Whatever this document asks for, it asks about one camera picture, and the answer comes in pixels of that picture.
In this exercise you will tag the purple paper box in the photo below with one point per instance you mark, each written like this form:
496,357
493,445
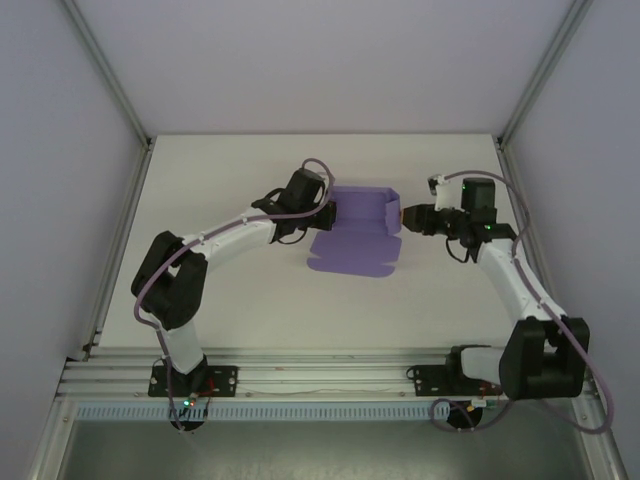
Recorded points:
350,255

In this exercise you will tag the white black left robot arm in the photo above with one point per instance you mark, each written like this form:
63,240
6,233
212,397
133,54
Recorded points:
240,242

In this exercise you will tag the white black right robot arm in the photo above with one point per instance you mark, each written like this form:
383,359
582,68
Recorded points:
510,280

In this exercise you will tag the small connector with lights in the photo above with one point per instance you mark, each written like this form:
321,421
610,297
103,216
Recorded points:
190,401

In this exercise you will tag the steel sheet panel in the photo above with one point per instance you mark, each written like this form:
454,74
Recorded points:
325,450

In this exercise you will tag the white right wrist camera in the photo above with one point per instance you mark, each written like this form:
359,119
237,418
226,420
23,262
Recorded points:
446,195

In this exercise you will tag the aluminium side rail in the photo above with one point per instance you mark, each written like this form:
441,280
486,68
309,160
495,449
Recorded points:
117,250
511,165

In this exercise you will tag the aluminium frame post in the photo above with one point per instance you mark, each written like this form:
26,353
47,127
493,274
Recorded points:
106,65
544,65
600,450
50,445

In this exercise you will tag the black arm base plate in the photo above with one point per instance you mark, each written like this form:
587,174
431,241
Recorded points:
225,380
425,380

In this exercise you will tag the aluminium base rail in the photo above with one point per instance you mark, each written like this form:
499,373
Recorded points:
325,375

